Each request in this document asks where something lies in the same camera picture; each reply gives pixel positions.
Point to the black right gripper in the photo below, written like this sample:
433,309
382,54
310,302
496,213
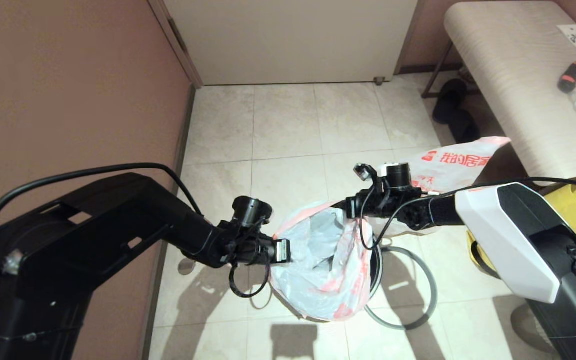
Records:
370,206

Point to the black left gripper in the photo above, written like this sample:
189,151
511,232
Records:
258,250

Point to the white and red plastic bag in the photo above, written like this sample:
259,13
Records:
318,280

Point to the spare white red plastic bag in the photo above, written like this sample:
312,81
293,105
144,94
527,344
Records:
453,162

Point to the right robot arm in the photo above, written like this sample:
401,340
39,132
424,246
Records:
508,235

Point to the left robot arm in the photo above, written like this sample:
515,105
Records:
93,235

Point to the black round trash bin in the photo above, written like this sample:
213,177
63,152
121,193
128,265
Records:
377,270

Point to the yellow fabric bag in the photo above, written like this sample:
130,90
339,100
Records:
568,205

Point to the round grey floor disc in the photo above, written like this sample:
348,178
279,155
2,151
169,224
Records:
185,271

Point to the small metal door stop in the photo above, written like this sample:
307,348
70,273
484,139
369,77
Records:
379,80

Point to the black slipper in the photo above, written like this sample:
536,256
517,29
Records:
448,100
465,130

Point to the pale door panel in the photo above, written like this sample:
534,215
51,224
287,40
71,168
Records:
293,40

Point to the light wood bench metal legs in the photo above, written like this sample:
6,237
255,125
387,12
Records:
508,75

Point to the grey ribbed round stool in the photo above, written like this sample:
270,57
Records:
528,335

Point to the black and red marker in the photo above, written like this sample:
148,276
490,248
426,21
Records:
570,77

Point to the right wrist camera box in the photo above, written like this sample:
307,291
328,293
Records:
364,172

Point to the brown door frame post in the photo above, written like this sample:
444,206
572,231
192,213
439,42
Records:
408,40
175,42

